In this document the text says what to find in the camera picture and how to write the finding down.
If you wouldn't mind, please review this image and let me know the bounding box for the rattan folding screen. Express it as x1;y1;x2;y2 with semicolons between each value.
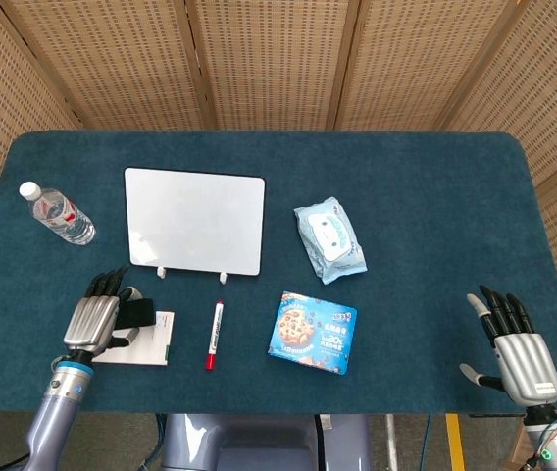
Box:
0;0;557;462

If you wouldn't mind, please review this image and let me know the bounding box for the flat white cardboard box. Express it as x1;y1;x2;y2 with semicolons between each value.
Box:
92;310;176;367

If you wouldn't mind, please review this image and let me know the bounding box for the dark teal tablecloth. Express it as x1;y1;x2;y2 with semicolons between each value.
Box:
0;130;557;416

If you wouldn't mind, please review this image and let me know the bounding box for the small white whiteboard black frame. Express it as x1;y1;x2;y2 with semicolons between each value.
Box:
124;167;266;277

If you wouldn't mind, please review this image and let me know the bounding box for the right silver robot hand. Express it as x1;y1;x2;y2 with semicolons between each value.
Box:
458;285;557;408

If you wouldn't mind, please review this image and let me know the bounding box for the blue cable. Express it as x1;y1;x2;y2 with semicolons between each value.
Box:
143;414;170;471

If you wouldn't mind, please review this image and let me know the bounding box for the light blue wet wipes pack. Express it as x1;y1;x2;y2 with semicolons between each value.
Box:
293;196;369;286

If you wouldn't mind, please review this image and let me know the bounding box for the grey robot torso base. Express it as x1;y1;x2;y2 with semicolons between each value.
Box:
160;414;373;471

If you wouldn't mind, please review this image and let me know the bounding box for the blue chocolate cookie box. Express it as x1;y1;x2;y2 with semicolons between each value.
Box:
267;290;359;377

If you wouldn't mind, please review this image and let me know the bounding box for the clear plastic water bottle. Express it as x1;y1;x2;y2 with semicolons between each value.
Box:
18;181;97;246

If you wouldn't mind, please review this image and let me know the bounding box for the black felt whiteboard eraser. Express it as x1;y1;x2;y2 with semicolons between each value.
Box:
115;297;156;332

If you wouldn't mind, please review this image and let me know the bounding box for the red whiteboard marker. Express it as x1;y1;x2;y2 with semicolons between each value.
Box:
204;299;226;371

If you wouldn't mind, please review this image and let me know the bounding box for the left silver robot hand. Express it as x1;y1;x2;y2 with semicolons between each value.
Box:
62;265;145;364

